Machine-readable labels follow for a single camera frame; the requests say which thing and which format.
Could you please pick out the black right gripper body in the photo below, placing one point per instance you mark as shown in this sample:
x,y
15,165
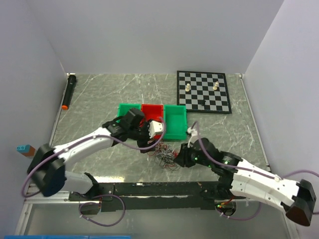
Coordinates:
x,y
189,156

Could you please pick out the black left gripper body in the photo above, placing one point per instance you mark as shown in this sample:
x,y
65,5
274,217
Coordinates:
x,y
141,135

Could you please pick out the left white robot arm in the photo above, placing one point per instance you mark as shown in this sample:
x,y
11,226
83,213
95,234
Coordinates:
x,y
50,169

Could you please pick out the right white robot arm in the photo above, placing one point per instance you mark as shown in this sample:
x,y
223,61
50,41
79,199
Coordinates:
x,y
239,178

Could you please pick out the red plastic bin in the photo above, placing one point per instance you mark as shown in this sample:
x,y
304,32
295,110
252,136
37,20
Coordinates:
x,y
152,112

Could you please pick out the left green plastic bin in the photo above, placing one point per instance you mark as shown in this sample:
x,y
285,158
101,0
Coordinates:
x,y
123,108

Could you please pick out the green plastic bin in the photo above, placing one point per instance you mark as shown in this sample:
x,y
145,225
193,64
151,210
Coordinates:
x,y
123,108
176,122

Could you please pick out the right green plastic bin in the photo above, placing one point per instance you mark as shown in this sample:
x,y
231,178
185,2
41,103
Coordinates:
x,y
176,122

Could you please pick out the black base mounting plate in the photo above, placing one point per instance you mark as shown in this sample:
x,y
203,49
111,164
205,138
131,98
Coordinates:
x,y
152,195

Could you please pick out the left cream chess piece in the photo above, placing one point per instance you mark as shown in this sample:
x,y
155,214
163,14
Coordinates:
x,y
187,87

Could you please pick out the cream chess piece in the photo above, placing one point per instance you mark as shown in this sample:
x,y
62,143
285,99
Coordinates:
x,y
187,87
216,86

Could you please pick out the black and white chessboard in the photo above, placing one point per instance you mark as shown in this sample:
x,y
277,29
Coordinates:
x,y
201,88

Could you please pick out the right cream chess piece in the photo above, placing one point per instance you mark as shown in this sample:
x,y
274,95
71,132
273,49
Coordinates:
x,y
216,86

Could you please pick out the black marker orange cap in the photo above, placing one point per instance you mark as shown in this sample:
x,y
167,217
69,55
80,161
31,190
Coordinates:
x,y
71,84

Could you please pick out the blue and orange toy block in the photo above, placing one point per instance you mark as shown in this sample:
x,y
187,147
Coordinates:
x,y
26,150

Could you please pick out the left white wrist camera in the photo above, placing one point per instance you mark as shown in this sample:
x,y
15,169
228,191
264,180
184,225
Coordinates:
x,y
156,128

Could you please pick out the aluminium frame rail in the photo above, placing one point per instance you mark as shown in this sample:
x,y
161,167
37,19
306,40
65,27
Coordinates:
x,y
60,197

